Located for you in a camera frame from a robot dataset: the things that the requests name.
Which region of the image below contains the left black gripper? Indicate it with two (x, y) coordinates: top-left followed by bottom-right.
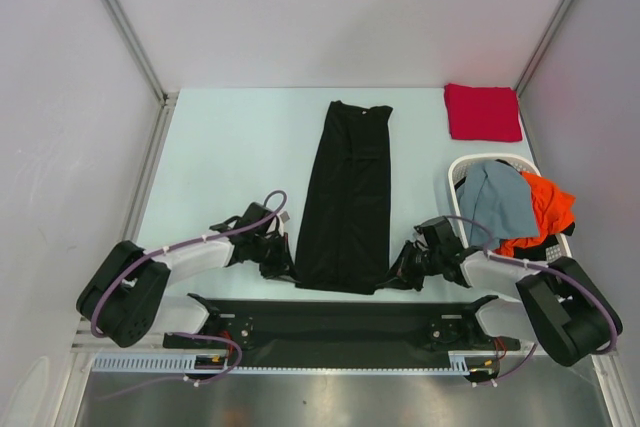
(249, 231), (300, 283)

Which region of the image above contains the black t shirt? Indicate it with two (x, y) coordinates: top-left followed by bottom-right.
(294, 101), (393, 295)

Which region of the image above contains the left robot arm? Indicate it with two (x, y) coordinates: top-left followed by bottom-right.
(76, 202), (293, 348)

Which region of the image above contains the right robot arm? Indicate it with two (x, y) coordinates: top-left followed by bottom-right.
(385, 215), (623, 367)

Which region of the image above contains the grey blue t shirt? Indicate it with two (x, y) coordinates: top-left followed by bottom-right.
(456, 160), (539, 250)

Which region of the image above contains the black garment in basket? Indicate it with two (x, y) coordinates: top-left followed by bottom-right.
(494, 158), (576, 264)

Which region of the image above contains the white laundry basket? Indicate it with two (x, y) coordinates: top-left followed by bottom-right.
(447, 153), (572, 262)

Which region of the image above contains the orange t shirt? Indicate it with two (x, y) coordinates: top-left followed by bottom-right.
(496, 171), (575, 257)

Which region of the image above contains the folded red t shirt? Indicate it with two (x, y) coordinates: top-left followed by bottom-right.
(444, 83), (523, 143)

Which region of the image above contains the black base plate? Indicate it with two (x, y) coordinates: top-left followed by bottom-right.
(162, 292), (521, 369)

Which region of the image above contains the white cable duct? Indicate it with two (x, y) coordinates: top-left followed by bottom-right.
(91, 353), (497, 376)

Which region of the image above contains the aluminium frame rail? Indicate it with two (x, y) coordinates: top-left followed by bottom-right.
(71, 325), (114, 353)

